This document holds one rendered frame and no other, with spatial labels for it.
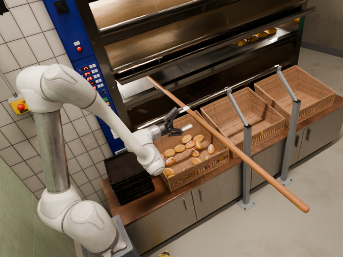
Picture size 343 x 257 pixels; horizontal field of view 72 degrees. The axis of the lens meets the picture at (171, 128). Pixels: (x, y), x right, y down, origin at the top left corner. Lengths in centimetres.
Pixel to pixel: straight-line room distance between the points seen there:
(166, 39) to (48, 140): 112
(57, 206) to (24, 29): 98
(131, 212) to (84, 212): 82
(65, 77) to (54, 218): 64
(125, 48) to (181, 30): 44
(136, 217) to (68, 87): 118
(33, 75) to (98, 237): 70
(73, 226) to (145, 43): 124
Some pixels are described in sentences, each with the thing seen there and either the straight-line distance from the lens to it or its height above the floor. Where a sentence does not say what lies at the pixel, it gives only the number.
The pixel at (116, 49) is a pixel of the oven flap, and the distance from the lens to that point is 174.
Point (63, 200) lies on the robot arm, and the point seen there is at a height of 126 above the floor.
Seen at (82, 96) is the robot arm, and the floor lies 169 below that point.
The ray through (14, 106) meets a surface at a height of 147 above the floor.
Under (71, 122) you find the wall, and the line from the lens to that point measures 185.
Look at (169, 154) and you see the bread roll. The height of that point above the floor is 63.
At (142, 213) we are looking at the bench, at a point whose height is 58.
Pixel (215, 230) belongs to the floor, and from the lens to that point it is 236.
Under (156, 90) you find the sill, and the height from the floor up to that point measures 117.
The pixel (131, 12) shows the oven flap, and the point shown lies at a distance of 170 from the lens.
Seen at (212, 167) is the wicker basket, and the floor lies 62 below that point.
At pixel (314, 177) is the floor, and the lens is 282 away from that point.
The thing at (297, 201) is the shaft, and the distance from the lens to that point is 110.
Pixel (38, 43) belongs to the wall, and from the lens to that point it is 166.
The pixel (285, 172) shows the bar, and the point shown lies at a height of 15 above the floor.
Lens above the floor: 208
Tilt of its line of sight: 38 degrees down
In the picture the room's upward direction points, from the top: 13 degrees counter-clockwise
